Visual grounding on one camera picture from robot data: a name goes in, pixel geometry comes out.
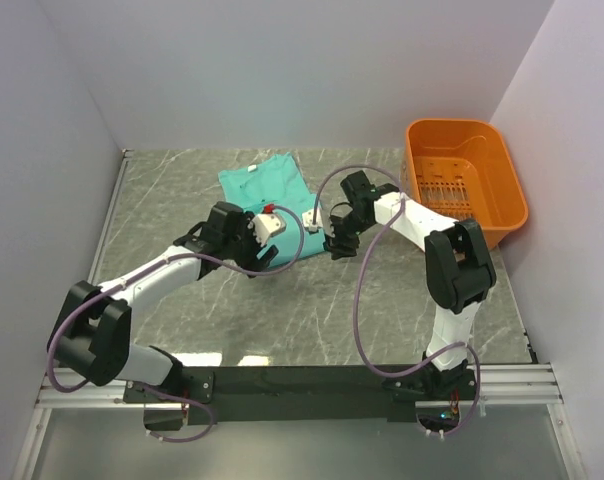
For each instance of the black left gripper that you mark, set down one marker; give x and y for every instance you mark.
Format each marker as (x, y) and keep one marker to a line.
(252, 261)

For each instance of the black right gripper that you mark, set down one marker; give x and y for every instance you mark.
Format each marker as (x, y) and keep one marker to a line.
(335, 244)

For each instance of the orange plastic basket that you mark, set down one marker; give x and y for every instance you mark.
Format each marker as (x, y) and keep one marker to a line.
(461, 168)

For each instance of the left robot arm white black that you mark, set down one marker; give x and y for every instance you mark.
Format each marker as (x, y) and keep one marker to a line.
(92, 335)

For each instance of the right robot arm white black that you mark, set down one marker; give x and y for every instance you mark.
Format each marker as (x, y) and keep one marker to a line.
(459, 275)

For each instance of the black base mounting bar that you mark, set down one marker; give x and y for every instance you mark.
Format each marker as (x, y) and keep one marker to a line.
(286, 393)

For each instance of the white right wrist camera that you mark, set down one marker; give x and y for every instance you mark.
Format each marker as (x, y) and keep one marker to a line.
(313, 220)

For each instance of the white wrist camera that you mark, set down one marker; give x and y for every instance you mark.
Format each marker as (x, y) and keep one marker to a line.
(313, 220)
(266, 225)

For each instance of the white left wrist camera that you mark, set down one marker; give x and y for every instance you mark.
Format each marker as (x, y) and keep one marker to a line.
(266, 225)

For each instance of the aluminium frame rail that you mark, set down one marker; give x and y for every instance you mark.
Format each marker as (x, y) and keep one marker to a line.
(511, 386)

